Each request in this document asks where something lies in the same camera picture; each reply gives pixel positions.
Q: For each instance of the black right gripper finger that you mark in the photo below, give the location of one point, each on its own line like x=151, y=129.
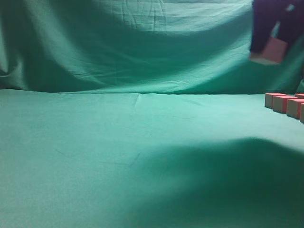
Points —
x=265, y=16
x=291, y=23

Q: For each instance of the pink cube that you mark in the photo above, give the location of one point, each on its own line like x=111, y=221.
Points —
x=280, y=103
x=302, y=113
x=294, y=107

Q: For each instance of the pink cube column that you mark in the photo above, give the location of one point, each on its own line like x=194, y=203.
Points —
x=301, y=96
x=269, y=99

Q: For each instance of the pink cube far column rear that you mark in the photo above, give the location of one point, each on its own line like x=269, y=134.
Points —
x=269, y=99

